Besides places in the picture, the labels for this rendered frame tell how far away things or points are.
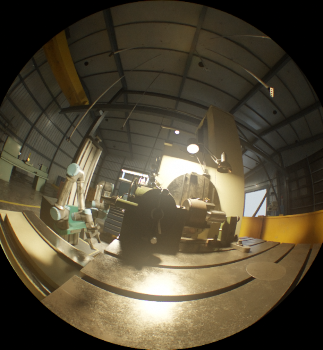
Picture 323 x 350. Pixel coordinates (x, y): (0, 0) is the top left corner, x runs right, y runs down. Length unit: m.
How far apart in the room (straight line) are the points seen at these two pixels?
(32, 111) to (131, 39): 7.52
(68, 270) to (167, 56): 7.83
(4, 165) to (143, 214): 5.25
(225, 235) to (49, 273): 1.09
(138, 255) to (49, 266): 0.54
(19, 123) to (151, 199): 9.27
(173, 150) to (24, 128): 9.31
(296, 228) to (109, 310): 2.45
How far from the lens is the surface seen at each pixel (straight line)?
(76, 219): 0.98
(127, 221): 0.57
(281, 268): 0.58
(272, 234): 2.63
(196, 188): 0.97
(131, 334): 0.23
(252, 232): 2.90
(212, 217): 0.75
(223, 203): 1.27
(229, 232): 0.85
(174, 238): 0.59
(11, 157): 5.47
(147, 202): 0.46
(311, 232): 2.42
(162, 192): 0.33
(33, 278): 0.68
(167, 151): 1.14
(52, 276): 0.69
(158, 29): 7.12
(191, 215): 0.61
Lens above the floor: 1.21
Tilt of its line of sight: 17 degrees up
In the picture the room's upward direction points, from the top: 13 degrees clockwise
